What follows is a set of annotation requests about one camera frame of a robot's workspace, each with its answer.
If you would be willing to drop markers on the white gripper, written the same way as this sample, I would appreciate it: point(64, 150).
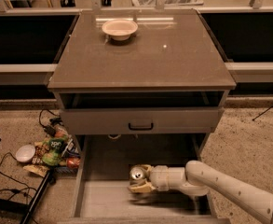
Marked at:
point(158, 177)

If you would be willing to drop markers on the silver green 7up can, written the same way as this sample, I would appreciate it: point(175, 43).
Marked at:
point(137, 175)

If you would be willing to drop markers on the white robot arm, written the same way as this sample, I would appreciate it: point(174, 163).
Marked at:
point(195, 179)

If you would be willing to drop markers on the open middle drawer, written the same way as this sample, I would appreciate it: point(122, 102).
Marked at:
point(101, 194)

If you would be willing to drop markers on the red soda can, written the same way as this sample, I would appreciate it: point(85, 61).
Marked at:
point(73, 163)

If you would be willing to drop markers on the grey drawer cabinet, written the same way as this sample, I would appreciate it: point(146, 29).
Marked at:
point(169, 62)

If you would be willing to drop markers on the grey top drawer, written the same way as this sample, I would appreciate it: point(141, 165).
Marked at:
point(166, 120)

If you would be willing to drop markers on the white bowl on counter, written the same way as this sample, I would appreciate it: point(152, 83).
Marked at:
point(119, 30)

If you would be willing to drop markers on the green snack bag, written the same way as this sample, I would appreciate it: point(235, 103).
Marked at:
point(54, 156)

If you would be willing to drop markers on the yellow snack packet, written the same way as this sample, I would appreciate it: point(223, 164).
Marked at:
point(36, 169)

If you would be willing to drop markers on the white bowl on floor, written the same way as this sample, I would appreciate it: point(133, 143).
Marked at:
point(25, 153)

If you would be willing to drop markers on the black stand leg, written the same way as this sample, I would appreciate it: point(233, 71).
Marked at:
point(26, 210)

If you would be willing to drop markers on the black drawer handle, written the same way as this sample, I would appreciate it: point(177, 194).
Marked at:
point(141, 127)

